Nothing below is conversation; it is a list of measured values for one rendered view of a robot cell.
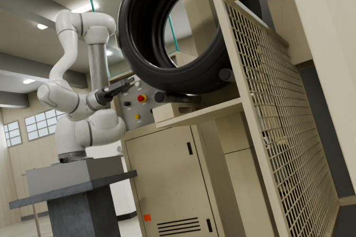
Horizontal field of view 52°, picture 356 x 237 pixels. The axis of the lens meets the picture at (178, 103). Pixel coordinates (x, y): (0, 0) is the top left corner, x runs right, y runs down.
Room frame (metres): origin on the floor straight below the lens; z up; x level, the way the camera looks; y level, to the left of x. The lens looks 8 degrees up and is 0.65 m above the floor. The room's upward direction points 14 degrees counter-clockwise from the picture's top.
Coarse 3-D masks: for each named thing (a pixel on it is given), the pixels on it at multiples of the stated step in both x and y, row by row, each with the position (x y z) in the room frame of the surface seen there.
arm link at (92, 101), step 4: (92, 92) 1.64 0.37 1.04; (96, 92) 1.65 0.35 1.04; (88, 96) 1.64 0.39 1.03; (92, 96) 1.63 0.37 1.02; (96, 96) 1.63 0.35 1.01; (88, 100) 1.64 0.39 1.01; (92, 100) 1.63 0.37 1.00; (96, 100) 1.63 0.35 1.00; (88, 104) 1.64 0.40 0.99; (92, 104) 1.64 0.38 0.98; (96, 104) 1.64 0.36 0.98; (100, 104) 1.64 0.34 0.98; (104, 104) 1.67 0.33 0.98; (92, 108) 1.65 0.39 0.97; (96, 108) 1.66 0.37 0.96; (100, 108) 1.67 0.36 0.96
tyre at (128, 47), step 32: (128, 0) 1.40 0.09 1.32; (160, 0) 1.63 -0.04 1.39; (256, 0) 1.37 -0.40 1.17; (128, 32) 1.42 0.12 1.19; (160, 32) 1.67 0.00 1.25; (256, 32) 1.37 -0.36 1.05; (128, 64) 1.47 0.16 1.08; (160, 64) 1.68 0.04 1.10; (192, 64) 1.31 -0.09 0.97; (224, 64) 1.30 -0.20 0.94
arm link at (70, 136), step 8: (64, 120) 1.99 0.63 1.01; (56, 128) 2.00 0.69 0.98; (64, 128) 1.98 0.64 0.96; (72, 128) 1.99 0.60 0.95; (80, 128) 2.01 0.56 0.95; (88, 128) 2.03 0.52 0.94; (56, 136) 2.00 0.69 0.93; (64, 136) 1.98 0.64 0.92; (72, 136) 1.99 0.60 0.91; (80, 136) 2.00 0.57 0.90; (88, 136) 2.03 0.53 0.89; (56, 144) 2.01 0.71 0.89; (64, 144) 1.98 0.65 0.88; (72, 144) 1.98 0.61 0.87; (80, 144) 2.01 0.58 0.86; (88, 144) 2.05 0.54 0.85; (64, 152) 1.98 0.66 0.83
